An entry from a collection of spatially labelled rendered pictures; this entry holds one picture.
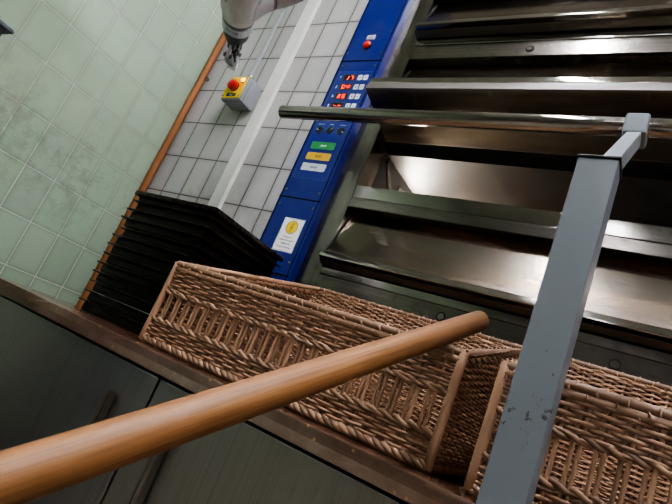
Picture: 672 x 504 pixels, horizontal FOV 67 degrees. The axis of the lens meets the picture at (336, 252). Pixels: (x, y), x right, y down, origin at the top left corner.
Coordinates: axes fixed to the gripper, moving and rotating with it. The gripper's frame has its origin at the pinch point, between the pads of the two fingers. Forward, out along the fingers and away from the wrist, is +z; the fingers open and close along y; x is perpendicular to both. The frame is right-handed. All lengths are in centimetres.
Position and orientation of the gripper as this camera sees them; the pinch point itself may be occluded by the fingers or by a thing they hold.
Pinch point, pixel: (232, 62)
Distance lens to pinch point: 178.6
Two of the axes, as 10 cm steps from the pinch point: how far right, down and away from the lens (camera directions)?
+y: -3.7, 9.0, -2.5
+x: 8.9, 4.2, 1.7
